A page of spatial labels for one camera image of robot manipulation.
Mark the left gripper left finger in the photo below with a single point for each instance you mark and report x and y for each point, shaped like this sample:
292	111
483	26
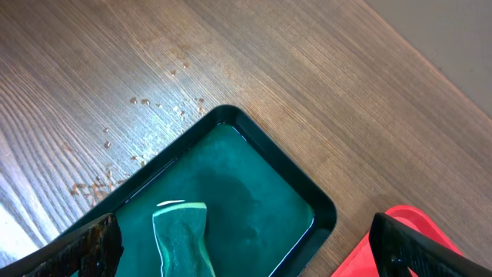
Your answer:
94	249

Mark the black water tray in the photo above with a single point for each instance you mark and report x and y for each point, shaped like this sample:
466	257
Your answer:
266	217

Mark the red plastic tray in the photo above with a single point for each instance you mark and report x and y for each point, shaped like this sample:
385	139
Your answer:
360	262

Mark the green yellow sponge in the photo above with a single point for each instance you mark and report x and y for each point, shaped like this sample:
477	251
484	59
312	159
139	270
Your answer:
179	236

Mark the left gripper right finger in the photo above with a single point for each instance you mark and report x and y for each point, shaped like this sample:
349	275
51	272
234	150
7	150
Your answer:
399	250

